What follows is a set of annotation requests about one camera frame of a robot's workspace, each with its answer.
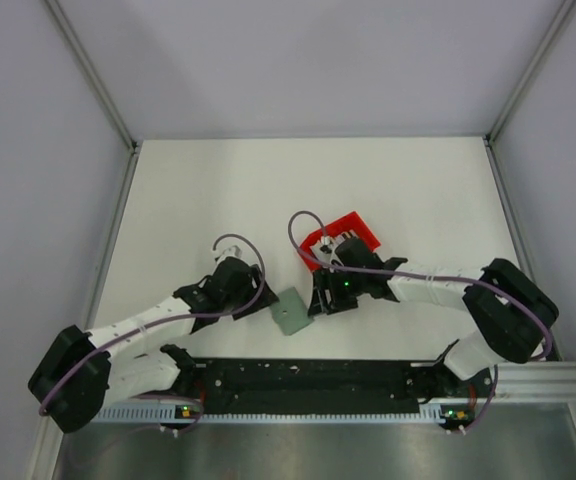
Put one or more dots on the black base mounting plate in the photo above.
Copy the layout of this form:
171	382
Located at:
328	387

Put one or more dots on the green leather card holder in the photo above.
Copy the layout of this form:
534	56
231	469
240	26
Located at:
289	312

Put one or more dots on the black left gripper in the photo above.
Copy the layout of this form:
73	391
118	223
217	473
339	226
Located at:
265	299

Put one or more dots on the white slotted cable duct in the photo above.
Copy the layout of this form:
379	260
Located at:
136	413

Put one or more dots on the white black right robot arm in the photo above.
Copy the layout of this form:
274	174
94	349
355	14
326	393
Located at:
512	316

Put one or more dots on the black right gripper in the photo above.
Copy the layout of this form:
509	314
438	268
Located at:
325	280

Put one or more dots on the aluminium frame rail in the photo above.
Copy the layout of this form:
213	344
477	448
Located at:
536	382

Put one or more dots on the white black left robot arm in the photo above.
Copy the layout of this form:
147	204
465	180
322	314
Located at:
83	372

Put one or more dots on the red plastic card tray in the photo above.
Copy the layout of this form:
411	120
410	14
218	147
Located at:
349	223

